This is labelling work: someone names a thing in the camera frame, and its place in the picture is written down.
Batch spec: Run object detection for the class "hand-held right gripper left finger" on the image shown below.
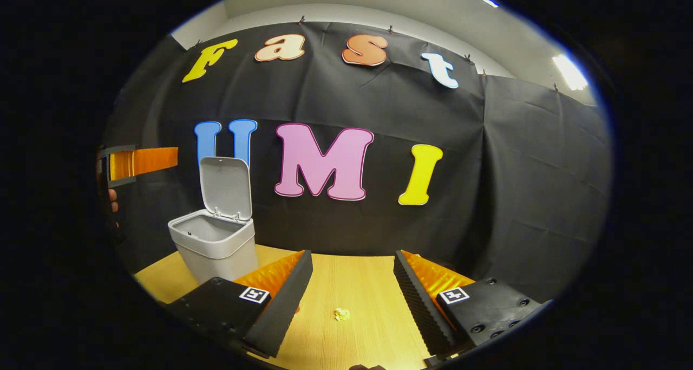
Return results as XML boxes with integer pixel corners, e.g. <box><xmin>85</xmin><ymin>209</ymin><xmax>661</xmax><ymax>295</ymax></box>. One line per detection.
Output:
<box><xmin>162</xmin><ymin>250</ymin><xmax>313</xmax><ymax>359</ymax></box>

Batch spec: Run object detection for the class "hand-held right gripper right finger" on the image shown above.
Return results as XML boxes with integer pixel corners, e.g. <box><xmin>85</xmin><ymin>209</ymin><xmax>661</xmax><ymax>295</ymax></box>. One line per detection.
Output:
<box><xmin>394</xmin><ymin>250</ymin><xmax>553</xmax><ymax>360</ymax></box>

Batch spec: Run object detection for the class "grey desktop garbage bin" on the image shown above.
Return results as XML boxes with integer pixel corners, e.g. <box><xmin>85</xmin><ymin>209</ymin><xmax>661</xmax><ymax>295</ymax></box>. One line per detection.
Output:
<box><xmin>168</xmin><ymin>157</ymin><xmax>259</xmax><ymax>284</ymax></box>

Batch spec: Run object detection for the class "wooden desktop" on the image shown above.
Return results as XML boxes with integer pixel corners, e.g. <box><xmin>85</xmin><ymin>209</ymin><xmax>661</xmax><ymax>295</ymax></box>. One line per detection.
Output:
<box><xmin>134</xmin><ymin>244</ymin><xmax>477</xmax><ymax>370</ymax></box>

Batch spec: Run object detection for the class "black backdrop cloth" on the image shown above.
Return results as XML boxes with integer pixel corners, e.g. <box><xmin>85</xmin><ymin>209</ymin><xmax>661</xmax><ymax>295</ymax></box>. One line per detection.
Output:
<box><xmin>100</xmin><ymin>22</ymin><xmax>612</xmax><ymax>306</ymax></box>

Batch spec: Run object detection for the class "small ceiling light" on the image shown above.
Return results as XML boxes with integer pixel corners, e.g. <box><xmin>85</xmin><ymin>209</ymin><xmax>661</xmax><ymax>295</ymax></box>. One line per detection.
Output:
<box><xmin>552</xmin><ymin>54</ymin><xmax>588</xmax><ymax>92</ymax></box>

